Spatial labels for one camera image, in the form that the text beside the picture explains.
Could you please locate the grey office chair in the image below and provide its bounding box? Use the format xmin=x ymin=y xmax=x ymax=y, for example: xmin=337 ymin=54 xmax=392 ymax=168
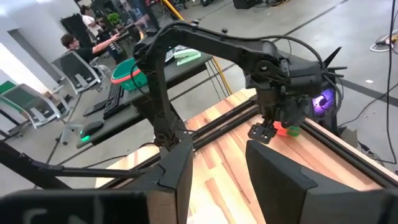
xmin=51 ymin=50 xmax=105 ymax=95
xmin=0 ymin=83 xmax=62 ymax=129

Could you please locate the black flat pad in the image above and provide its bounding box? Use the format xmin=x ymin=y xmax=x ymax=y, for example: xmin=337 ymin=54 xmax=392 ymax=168
xmin=83 ymin=99 xmax=108 ymax=118

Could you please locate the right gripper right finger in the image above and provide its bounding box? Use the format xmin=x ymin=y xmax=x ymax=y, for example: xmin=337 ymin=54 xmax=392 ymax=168
xmin=245 ymin=139 xmax=398 ymax=224

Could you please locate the light green stapler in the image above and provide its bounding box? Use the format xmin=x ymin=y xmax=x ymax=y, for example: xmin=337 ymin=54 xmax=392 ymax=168
xmin=173 ymin=49 xmax=202 ymax=67

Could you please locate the green plastic basket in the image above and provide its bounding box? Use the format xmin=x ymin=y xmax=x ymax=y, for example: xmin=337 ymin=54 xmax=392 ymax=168
xmin=111 ymin=58 xmax=149 ymax=92

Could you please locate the black computer mouse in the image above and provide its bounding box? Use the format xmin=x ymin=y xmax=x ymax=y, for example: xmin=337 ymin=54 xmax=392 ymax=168
xmin=80 ymin=120 xmax=104 ymax=142

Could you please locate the black metal frame bar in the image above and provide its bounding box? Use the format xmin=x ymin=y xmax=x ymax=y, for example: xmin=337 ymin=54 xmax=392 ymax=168
xmin=0 ymin=141 xmax=147 ymax=190

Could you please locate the black computer keyboard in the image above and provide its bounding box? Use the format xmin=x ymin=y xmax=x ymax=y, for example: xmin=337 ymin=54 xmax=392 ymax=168
xmin=102 ymin=83 xmax=126 ymax=121

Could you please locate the black aluminium table rail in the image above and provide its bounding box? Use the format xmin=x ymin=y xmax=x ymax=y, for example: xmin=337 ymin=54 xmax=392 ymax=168
xmin=102 ymin=99 xmax=261 ymax=189
xmin=300 ymin=118 xmax=398 ymax=189

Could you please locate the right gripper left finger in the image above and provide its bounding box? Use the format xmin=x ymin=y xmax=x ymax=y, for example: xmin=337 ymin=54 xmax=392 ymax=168
xmin=124 ymin=139 xmax=194 ymax=224

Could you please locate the person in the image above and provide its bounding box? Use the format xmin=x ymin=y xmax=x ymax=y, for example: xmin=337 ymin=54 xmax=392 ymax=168
xmin=60 ymin=32 xmax=122 ymax=65
xmin=80 ymin=5 xmax=105 ymax=38

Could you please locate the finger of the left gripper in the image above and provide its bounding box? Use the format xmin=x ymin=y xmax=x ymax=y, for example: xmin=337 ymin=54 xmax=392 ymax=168
xmin=248 ymin=123 xmax=277 ymax=144

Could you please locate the yellow floor hose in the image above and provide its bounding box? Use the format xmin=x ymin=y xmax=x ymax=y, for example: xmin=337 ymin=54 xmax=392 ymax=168
xmin=161 ymin=0 xmax=233 ymax=96

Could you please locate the orange toy carrot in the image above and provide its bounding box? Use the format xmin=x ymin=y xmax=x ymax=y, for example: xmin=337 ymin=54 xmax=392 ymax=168
xmin=273 ymin=121 xmax=301 ymax=138

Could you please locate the black box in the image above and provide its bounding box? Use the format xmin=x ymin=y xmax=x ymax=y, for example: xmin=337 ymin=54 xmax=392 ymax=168
xmin=232 ymin=0 xmax=259 ymax=9

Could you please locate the black office desk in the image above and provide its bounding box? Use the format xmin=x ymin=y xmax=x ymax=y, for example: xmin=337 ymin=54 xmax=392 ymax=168
xmin=76 ymin=52 xmax=214 ymax=149

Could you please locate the purple lit computer case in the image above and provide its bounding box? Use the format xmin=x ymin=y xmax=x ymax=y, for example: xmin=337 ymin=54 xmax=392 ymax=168
xmin=312 ymin=88 xmax=338 ymax=119

